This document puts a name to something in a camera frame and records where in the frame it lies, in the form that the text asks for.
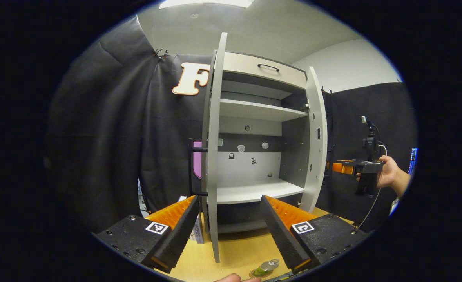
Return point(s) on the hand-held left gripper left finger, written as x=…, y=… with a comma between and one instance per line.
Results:
x=182, y=233

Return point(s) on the ceiling light panel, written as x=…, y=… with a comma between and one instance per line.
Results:
x=207, y=3

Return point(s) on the white printed carton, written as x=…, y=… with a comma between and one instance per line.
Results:
x=197, y=233

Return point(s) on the grey and white cabinet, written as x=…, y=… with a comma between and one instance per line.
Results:
x=254, y=192

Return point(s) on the round brown coaster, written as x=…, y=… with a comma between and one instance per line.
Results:
x=251, y=274

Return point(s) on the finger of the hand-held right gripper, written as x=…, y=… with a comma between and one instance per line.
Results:
x=342, y=168

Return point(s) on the blue lit monitor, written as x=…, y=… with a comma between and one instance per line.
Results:
x=413, y=160

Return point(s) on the white cabinet door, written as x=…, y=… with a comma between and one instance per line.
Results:
x=317, y=176
x=214, y=176

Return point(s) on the green label bottle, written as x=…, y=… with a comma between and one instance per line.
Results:
x=268, y=266

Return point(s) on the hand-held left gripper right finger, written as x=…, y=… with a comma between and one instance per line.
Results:
x=279, y=235

